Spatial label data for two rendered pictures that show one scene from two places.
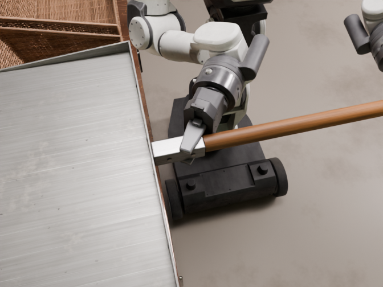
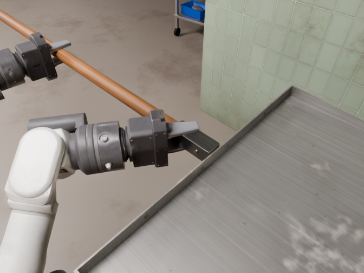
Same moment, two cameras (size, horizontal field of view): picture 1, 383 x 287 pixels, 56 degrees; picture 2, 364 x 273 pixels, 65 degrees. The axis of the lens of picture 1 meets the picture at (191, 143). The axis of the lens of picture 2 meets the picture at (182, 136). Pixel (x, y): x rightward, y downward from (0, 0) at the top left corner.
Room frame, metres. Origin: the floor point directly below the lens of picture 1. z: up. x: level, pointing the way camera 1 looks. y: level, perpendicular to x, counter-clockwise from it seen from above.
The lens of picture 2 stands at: (0.54, 0.32, 1.59)
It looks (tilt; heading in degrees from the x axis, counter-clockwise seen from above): 44 degrees down; 236
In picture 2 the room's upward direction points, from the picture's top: straight up
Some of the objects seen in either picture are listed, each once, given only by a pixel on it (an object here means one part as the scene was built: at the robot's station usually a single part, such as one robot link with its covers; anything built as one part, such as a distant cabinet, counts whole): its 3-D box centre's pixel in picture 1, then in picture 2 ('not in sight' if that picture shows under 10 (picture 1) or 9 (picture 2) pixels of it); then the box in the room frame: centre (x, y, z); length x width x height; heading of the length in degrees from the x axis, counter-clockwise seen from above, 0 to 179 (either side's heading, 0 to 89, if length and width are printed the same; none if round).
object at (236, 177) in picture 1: (214, 138); not in sight; (0.98, -0.12, 0.19); 0.64 x 0.52 x 0.33; 13
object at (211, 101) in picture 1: (208, 104); (132, 144); (0.41, -0.03, 1.21); 0.12 x 0.10 x 0.13; 158
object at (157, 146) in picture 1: (178, 148); (194, 141); (0.32, 0.02, 1.21); 0.09 x 0.04 x 0.03; 103
